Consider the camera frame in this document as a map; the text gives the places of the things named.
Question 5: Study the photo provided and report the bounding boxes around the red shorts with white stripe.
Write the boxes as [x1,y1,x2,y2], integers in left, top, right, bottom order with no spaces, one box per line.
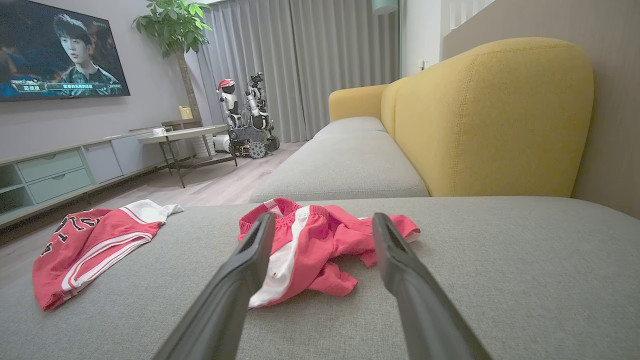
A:
[237,197,422,309]

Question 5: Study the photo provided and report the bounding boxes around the grey side table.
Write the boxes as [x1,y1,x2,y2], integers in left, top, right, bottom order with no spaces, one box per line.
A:
[138,124,239,189]

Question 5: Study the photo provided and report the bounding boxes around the tall green potted plant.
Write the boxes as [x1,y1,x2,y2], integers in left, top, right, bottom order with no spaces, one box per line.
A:
[132,0,216,160]

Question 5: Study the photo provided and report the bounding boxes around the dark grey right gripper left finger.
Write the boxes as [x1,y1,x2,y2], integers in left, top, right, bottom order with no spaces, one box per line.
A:
[152,212,277,360]

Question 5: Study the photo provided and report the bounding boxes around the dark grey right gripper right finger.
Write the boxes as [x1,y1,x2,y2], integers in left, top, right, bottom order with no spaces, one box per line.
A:
[371,212,493,360]

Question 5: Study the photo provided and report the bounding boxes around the yellow sofa armrest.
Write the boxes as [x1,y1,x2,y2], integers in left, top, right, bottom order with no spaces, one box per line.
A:
[328,84,390,122]

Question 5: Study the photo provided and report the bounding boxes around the grey sofa seat cushion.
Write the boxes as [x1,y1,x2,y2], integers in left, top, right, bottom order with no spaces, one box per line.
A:
[249,131,430,203]
[312,116,388,141]

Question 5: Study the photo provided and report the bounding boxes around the white and black wheeled robot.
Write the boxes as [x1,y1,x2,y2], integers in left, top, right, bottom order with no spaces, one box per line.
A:
[216,72,281,160]

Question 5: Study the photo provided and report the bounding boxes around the red basketball jersey with lettering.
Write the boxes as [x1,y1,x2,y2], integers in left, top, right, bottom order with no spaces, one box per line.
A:
[32,199,185,312]

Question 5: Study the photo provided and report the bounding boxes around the yellow sofa backrest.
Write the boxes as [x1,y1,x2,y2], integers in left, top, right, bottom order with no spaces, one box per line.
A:
[381,37,595,198]

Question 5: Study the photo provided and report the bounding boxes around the grey pleated curtain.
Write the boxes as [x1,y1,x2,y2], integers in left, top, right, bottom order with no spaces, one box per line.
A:
[197,0,401,144]

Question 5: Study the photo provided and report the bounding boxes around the wall-mounted flat television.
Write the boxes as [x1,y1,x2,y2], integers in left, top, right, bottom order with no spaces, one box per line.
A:
[0,0,131,103]

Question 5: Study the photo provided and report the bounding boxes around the pale green TV cabinet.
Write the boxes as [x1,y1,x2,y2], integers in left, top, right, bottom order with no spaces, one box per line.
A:
[0,127,201,231]

